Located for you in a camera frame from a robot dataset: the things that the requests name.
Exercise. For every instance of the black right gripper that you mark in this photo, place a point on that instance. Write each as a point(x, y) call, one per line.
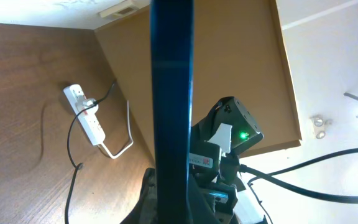
point(217, 179)

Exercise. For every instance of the white power strip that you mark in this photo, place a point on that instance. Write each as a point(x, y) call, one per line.
point(89, 123)

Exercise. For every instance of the white charger plug adapter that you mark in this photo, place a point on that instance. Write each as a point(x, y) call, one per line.
point(88, 106)

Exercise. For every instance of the white wall vent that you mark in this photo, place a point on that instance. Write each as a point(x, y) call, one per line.
point(119, 10)

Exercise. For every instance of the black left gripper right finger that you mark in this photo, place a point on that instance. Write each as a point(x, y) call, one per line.
point(200, 212)

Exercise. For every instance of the brown wooden board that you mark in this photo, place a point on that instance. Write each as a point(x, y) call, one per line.
point(238, 51)

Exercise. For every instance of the silver wall fixture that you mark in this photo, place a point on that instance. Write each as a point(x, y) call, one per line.
point(320, 125)

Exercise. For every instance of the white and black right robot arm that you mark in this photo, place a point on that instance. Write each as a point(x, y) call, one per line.
point(216, 142)

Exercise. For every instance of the blue Galaxy smartphone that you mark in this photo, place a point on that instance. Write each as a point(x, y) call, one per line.
point(171, 47)

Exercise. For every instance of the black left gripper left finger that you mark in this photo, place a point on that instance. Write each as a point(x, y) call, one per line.
point(145, 210)

